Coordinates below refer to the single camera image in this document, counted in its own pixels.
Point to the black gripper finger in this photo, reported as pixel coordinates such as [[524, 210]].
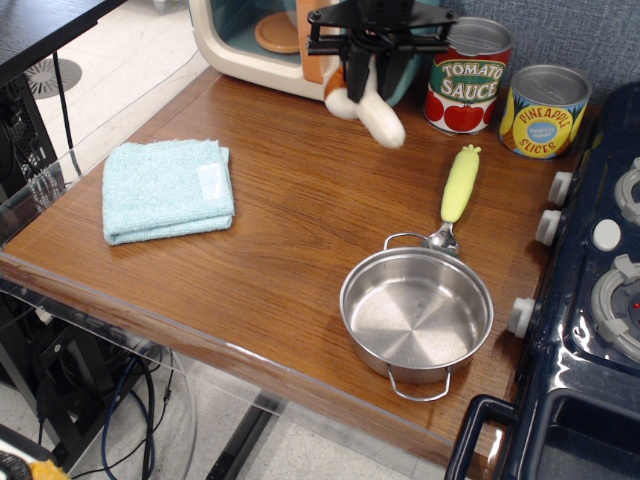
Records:
[[356, 67], [391, 71]]

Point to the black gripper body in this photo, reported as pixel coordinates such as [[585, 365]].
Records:
[[379, 27]]

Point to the plush mushroom toy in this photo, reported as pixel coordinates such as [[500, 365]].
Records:
[[372, 111]]

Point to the small steel pot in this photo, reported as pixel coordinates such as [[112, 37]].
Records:
[[416, 315]]

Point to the tomato sauce can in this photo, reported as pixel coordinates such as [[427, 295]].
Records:
[[466, 79]]

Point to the toy microwave oven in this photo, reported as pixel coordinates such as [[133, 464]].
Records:
[[264, 42]]

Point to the pineapple slices can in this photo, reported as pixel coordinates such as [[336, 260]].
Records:
[[544, 109]]

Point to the light blue folded towel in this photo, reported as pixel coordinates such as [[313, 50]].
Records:
[[166, 189]]

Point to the black side desk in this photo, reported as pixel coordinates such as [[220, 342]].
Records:
[[33, 30]]

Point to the black table leg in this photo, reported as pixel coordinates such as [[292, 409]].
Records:
[[240, 445]]

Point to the dark blue toy stove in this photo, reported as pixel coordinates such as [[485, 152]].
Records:
[[576, 412]]

